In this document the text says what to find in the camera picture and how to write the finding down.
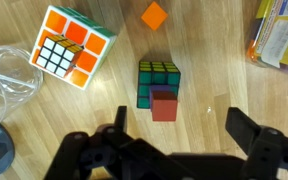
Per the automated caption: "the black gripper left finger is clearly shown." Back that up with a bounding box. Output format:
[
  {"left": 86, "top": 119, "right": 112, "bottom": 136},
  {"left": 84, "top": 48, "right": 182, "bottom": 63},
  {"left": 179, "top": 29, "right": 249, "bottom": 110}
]
[{"left": 43, "top": 105, "right": 135, "bottom": 180}]

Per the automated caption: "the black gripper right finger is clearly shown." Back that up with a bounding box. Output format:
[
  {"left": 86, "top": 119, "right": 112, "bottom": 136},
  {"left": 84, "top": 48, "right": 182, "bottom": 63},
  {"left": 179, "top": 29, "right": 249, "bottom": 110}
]
[{"left": 225, "top": 107, "right": 283, "bottom": 180}]

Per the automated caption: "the purple wooden block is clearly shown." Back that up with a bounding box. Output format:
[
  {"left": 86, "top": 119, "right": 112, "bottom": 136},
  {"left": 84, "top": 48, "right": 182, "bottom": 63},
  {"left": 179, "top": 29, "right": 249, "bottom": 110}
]
[{"left": 149, "top": 84, "right": 180, "bottom": 123}]

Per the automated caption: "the big white Rubik's cube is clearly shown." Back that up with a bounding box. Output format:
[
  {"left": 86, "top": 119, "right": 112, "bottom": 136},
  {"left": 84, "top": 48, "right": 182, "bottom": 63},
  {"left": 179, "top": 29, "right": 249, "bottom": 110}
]
[{"left": 28, "top": 4, "right": 118, "bottom": 91}]

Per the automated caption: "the orange wooden block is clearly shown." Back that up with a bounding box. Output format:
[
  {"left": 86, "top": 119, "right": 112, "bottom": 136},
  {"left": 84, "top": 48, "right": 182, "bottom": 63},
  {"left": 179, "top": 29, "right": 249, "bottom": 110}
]
[{"left": 140, "top": 0, "right": 169, "bottom": 32}]

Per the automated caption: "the clear jar of coloured blocks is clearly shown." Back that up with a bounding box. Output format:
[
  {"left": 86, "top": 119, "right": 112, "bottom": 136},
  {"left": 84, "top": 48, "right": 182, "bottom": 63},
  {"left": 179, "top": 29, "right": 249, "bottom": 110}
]
[{"left": 245, "top": 0, "right": 288, "bottom": 73}]

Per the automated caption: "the clear drinking glass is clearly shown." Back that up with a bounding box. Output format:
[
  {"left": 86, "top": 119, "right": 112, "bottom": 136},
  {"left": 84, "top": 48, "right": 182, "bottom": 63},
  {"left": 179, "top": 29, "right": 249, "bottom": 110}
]
[{"left": 0, "top": 45, "right": 44, "bottom": 133}]

